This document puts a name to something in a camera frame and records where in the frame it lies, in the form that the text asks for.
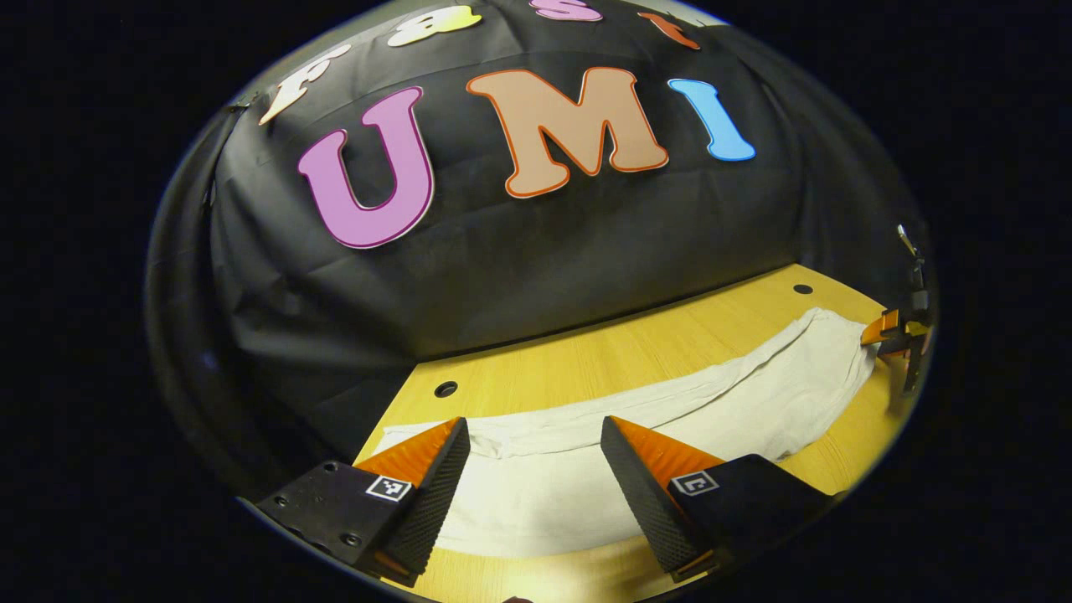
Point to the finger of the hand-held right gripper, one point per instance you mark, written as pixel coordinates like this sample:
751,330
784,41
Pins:
881,328

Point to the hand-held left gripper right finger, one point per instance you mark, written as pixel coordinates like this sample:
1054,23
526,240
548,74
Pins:
645,502

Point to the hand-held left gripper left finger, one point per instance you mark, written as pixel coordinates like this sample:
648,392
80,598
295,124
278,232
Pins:
435,511

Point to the white jeans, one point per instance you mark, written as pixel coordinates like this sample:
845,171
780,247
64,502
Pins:
536,502

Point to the black backdrop cloth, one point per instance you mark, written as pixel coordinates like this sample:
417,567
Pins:
544,251

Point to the black backdrop clip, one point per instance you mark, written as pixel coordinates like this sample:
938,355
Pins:
239,105

